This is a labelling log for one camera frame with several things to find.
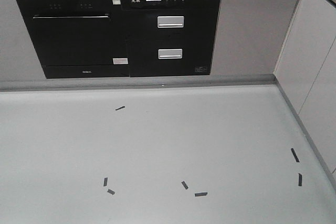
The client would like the black disinfection cabinet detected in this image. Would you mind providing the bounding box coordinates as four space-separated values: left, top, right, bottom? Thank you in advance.
121 0 221 77

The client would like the black tape strip middle lower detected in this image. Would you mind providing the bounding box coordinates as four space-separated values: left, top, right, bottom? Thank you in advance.
194 192 208 197

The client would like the black tape strip left upper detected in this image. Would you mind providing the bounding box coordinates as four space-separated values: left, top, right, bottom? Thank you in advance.
103 177 108 187

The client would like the black tape strip left lower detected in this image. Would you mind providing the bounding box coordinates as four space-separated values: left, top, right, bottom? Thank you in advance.
107 189 115 195

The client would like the black built-in dishwasher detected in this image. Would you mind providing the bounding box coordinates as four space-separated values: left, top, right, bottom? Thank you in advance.
16 0 129 79

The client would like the grey cabinet door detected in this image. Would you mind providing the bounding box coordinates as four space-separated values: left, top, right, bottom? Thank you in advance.
211 0 297 76

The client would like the black tape strip right upper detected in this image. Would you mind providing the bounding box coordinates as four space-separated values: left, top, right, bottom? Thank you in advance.
291 148 300 163

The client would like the white side cabinet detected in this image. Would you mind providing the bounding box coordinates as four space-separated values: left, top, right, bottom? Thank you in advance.
275 0 335 177

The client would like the black tape strip right lower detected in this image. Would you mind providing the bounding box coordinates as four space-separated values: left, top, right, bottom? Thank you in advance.
298 173 302 187

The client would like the lower silver drawer handle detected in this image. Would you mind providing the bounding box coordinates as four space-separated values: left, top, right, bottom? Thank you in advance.
158 49 183 59

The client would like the silver drawer handle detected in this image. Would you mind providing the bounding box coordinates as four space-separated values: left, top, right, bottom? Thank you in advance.
158 49 183 59
157 16 184 28

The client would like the upper silver drawer handle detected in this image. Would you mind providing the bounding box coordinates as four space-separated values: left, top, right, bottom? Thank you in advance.
157 16 184 28

